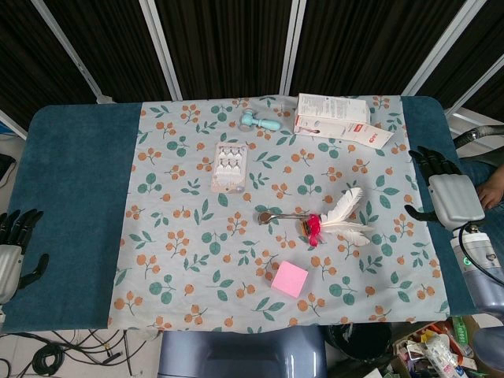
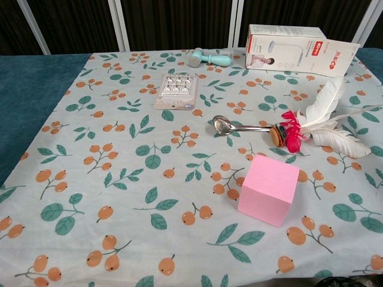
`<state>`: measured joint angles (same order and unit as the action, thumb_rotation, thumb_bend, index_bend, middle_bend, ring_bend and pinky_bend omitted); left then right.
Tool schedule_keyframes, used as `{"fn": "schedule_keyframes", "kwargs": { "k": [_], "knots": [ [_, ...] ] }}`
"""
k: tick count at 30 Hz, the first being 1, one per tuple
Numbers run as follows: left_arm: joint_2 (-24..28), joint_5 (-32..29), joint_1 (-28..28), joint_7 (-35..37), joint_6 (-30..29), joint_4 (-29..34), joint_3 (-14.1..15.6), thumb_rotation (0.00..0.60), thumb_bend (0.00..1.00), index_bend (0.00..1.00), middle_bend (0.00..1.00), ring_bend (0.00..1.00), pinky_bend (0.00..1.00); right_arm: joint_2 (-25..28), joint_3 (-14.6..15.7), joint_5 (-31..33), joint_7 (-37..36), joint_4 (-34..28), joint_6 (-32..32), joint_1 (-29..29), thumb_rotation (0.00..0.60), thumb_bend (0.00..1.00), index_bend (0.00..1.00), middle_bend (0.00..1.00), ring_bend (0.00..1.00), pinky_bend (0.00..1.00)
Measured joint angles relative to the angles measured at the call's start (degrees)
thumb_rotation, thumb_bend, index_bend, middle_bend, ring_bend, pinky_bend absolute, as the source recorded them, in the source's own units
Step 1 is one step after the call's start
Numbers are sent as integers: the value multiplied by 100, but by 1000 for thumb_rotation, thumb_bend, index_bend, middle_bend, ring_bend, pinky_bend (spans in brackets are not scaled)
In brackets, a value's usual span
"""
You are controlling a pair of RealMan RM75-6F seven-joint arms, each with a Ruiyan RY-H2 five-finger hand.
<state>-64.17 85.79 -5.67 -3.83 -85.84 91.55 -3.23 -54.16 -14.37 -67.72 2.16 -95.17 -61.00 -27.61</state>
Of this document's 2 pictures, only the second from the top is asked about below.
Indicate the teal facial roller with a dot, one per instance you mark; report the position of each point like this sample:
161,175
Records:
214,58

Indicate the shiny metal spoon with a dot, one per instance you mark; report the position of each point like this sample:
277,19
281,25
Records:
222,125

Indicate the dark pleated curtain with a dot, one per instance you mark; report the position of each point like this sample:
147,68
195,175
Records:
179,24

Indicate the pink foam cube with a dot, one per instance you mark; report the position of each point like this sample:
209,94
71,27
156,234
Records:
269,191

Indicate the white desk lamp carton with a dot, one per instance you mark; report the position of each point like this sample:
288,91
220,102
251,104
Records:
299,53

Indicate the white feather shuttlecock red tuft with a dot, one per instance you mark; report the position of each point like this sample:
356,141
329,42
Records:
323,101

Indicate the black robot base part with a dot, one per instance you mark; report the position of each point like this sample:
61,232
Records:
338,282

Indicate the blister pack of small items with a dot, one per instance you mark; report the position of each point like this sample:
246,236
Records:
176,91

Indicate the floral fruit print tablecloth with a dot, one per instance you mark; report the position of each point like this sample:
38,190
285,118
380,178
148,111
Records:
134,179

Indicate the teal plush table cover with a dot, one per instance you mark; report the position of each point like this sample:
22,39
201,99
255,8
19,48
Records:
30,89

